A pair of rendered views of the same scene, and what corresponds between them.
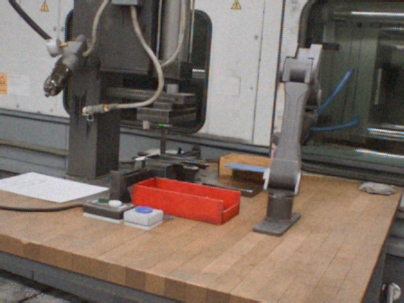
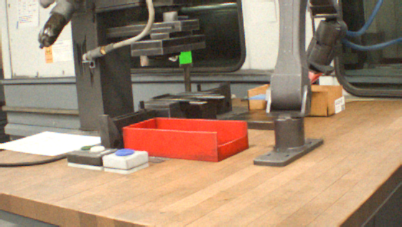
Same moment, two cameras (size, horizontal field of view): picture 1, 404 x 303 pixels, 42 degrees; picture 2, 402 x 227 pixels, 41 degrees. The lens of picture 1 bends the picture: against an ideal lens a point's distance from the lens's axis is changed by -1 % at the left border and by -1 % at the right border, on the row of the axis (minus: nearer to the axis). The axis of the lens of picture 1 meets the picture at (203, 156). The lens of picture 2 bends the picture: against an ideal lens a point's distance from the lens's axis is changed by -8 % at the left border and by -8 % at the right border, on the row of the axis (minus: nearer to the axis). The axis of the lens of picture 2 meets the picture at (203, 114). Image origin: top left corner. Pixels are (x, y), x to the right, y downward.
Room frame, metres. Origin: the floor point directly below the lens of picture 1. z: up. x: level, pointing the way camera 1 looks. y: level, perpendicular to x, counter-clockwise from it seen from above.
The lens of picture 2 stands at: (0.11, -0.27, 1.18)
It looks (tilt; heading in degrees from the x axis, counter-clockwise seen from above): 9 degrees down; 12
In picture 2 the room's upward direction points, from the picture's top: 5 degrees counter-clockwise
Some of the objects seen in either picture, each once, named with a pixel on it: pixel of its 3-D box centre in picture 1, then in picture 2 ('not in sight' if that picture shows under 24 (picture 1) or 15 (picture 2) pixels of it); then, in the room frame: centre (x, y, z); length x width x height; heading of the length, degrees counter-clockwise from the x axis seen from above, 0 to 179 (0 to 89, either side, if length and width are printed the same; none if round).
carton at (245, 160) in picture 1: (260, 171); (296, 100); (1.76, -0.19, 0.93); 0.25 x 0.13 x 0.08; 66
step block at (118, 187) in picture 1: (121, 187); (113, 132); (1.34, 0.21, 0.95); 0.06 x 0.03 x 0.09; 156
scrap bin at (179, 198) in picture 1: (186, 199); (184, 138); (1.32, 0.04, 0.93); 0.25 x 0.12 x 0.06; 66
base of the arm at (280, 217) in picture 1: (280, 208); (289, 134); (1.26, -0.19, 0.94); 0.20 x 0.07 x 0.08; 156
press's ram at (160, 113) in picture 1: (149, 77); (145, 8); (1.59, 0.18, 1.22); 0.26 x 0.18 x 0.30; 66
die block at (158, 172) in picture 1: (166, 174); (179, 116); (1.57, 0.11, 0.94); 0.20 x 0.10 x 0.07; 156
